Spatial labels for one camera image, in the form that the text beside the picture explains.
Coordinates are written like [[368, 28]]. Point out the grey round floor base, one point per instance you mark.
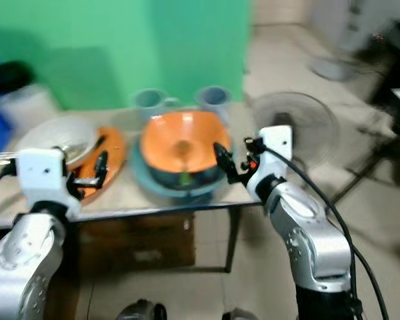
[[334, 68]]

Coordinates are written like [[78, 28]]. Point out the grey metal table frame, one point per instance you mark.
[[233, 240]]

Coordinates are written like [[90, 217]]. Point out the brown cardboard box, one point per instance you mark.
[[136, 241]]

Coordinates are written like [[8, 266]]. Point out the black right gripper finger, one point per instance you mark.
[[224, 158]]

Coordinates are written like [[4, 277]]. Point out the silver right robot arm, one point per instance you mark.
[[316, 236]]

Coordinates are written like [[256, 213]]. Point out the dark bowl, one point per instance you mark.
[[176, 178]]

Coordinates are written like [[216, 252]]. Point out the orange plate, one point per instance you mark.
[[114, 150]]

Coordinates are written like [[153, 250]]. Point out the white plate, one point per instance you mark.
[[56, 133]]

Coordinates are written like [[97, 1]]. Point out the round electric fan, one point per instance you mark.
[[303, 110]]

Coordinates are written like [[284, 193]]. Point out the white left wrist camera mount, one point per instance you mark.
[[41, 174]]

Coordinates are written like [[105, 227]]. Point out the black metal stand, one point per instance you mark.
[[386, 120]]

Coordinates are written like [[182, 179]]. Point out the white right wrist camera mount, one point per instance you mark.
[[273, 153]]

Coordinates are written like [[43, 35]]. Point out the teal round plate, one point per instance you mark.
[[150, 185]]

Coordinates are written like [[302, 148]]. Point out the white container black lid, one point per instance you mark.
[[23, 103]]

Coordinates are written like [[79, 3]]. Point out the green board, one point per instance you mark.
[[113, 46]]

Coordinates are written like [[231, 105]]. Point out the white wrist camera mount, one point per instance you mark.
[[41, 174], [273, 153]]

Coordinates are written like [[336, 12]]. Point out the black robot foot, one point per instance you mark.
[[141, 310], [238, 314]]

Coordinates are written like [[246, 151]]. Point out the large orange bowl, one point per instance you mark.
[[180, 136]]

